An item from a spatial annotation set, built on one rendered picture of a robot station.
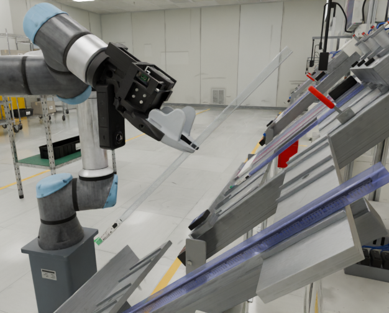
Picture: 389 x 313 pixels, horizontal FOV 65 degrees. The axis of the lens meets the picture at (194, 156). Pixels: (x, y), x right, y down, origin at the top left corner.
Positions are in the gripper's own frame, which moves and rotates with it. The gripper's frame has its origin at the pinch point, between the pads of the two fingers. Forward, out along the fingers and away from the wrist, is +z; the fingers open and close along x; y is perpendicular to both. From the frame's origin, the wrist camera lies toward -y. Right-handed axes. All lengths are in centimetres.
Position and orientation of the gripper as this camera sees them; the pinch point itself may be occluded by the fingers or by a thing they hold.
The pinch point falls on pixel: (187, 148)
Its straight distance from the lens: 49.8
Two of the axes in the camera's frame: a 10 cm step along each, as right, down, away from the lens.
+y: 5.1, -7.5, -4.1
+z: 7.8, 6.1, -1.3
